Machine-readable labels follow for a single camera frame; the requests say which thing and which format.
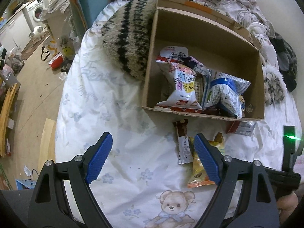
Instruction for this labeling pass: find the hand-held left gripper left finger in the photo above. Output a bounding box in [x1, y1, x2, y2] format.
[27, 132, 114, 228]

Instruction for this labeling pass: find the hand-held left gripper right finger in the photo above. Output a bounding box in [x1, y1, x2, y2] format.
[193, 133, 280, 228]

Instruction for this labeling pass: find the yellow orange snack packet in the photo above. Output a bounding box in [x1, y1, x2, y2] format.
[186, 133, 225, 188]

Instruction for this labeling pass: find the white red-print snack bag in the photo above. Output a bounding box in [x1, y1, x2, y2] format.
[155, 55, 203, 111]

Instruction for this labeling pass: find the cardboard box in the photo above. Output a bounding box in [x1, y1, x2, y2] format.
[141, 0, 265, 121]

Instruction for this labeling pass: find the person's right hand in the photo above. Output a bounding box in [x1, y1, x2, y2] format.
[277, 191, 299, 218]

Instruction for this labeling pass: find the brown white bar packet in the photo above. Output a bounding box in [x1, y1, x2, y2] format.
[173, 119, 193, 165]

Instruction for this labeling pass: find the silver red packet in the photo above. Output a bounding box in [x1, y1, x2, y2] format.
[226, 121, 257, 136]

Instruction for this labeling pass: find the white bear-print duvet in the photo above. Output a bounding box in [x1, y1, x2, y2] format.
[55, 0, 302, 228]

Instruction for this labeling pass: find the light wooden board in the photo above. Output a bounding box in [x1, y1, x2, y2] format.
[38, 118, 57, 164]

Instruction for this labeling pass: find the blue white snack bag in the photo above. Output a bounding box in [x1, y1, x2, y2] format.
[202, 75, 251, 119]

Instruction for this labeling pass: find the small blue box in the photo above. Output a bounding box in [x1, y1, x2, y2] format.
[15, 178, 37, 190]

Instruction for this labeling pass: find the dark clothes pile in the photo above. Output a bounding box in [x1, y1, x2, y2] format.
[269, 32, 298, 92]

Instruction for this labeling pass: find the dark snack packet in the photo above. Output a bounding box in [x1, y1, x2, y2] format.
[183, 56, 211, 75]

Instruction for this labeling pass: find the wooden rack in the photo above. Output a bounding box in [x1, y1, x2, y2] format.
[0, 82, 21, 158]

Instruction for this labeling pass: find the red box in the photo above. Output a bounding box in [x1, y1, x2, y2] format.
[49, 53, 64, 70]

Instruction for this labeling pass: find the clear plastic bag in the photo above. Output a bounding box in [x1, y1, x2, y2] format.
[58, 36, 75, 59]

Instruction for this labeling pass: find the yellow white shopping bag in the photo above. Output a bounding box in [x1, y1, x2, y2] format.
[41, 38, 60, 61]

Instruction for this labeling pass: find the striped knit cushion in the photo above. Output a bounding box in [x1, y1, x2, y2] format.
[100, 0, 159, 81]

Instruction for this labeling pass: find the brown doormat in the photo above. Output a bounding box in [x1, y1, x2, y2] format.
[21, 32, 50, 60]

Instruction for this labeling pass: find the grey white cat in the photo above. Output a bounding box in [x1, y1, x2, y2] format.
[28, 26, 44, 40]

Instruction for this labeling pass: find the white cabinet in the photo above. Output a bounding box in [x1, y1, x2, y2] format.
[0, 11, 31, 50]

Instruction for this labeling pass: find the teal upholstered chair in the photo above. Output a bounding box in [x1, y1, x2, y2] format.
[66, 0, 113, 32]

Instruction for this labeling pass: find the grey patterned cloth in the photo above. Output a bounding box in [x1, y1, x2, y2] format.
[40, 0, 72, 22]

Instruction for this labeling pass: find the white washing machine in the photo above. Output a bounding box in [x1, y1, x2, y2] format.
[24, 0, 45, 25]

